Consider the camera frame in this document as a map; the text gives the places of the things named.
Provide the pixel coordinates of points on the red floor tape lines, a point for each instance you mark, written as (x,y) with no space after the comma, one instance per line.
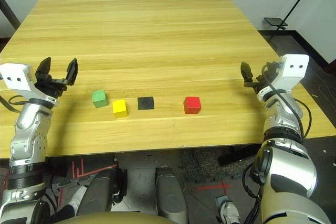
(81,169)

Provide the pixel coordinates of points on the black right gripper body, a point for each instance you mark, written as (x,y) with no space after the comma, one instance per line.
(258,83)

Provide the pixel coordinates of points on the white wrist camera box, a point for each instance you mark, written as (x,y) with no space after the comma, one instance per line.
(294,69)
(15,74)

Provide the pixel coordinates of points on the black flat stand tray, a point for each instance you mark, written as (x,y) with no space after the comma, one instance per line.
(275,22)

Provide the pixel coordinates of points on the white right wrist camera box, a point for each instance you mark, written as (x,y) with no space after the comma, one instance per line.
(294,69)

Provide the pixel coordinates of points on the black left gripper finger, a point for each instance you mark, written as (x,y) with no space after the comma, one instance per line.
(71,72)
(44,67)

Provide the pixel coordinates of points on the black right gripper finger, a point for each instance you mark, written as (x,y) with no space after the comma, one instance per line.
(246,73)
(270,69)

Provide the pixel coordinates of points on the grey foot pedal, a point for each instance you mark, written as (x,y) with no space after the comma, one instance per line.
(223,198)

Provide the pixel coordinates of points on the olive robot torso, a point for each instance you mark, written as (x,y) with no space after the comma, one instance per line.
(113,218)

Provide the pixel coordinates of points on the grey left robot leg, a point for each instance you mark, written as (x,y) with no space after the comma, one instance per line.
(99,192)

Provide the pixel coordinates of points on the red floor tape cross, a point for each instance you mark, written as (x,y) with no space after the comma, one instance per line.
(215,187)

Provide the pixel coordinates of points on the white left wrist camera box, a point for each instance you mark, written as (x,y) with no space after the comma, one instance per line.
(15,74)

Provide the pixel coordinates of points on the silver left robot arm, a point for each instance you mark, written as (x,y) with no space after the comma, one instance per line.
(29,129)

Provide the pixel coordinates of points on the red wooden block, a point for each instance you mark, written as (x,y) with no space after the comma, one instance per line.
(192,105)

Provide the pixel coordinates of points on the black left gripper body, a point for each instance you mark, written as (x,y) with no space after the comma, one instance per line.
(50,87)

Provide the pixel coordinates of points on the green wooden block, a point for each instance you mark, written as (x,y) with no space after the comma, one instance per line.
(99,99)

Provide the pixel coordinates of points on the dark metal post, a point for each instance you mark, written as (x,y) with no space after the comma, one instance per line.
(9,11)

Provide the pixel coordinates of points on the grey speckled floor mat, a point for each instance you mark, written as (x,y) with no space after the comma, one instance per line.
(204,163)

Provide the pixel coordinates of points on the black table foot bar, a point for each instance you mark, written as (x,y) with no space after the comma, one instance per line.
(236,155)

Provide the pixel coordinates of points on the black square tape marker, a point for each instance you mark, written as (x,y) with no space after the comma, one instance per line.
(146,103)

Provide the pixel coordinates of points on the yellow wooden block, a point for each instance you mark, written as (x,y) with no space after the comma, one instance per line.
(120,108)

